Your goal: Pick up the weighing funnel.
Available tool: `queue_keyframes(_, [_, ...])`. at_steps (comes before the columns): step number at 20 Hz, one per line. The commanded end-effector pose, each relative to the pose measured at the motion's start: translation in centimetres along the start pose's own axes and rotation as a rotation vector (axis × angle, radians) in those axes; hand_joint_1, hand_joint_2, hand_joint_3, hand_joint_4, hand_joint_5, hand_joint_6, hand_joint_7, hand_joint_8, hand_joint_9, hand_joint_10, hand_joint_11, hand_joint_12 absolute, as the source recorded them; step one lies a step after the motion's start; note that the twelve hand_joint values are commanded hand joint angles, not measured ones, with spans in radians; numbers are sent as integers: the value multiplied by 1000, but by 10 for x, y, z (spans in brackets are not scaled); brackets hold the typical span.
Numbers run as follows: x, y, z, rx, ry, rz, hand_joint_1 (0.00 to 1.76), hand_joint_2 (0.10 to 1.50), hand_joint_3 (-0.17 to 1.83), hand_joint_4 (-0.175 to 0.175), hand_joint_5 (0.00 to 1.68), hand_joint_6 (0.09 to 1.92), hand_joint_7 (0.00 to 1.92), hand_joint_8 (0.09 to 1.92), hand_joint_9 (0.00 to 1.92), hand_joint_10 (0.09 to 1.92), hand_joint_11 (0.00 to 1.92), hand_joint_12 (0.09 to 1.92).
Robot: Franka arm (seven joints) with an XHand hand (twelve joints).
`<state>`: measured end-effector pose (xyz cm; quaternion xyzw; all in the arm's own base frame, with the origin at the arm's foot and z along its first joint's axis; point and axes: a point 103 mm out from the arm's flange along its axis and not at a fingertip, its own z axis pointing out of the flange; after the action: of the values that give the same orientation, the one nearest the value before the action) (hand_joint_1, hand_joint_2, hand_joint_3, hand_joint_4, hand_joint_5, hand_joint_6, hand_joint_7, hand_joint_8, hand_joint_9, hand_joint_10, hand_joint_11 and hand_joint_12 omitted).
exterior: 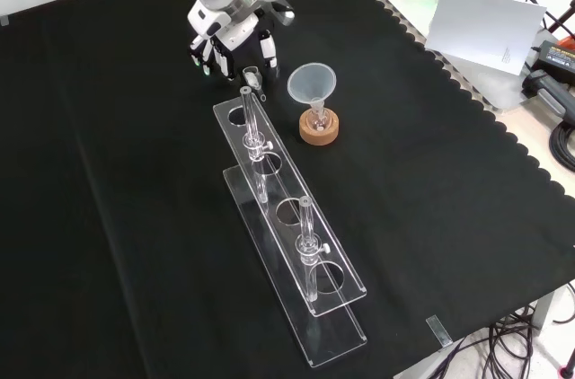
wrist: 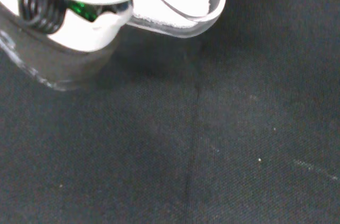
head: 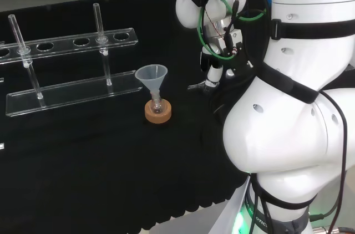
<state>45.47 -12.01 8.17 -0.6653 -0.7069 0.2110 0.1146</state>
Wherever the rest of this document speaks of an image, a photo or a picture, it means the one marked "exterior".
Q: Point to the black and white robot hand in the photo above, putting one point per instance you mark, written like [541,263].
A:
[233,31]

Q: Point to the translucent plastic funnel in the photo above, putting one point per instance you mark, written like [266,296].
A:
[311,80]

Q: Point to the clear acrylic funnel stand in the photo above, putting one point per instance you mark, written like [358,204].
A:
[287,235]

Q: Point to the clear round-bottom flask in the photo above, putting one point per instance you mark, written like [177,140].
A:
[319,120]

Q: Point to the black bench cloth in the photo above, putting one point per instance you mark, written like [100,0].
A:
[135,172]

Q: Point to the clear cloth clip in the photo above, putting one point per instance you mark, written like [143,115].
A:
[439,330]
[3,20]

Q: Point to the pale board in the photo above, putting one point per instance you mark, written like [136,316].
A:
[480,29]

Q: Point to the black power adapter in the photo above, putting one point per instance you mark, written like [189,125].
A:
[557,58]

